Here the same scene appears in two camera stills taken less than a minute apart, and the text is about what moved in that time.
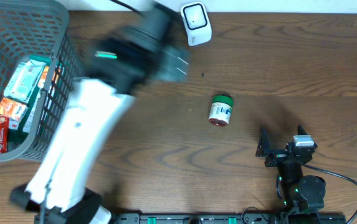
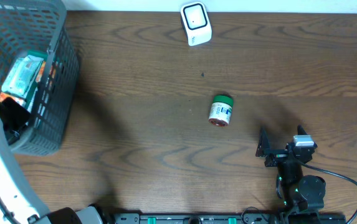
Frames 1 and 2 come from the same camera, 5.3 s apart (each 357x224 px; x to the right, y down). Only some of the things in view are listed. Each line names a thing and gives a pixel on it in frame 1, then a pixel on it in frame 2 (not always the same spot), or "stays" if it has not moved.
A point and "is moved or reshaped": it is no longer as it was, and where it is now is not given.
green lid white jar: x=220 y=111 stays
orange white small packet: x=15 y=110 is moved or reshaped
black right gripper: x=264 y=149 stays
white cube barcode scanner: x=197 y=25 stays
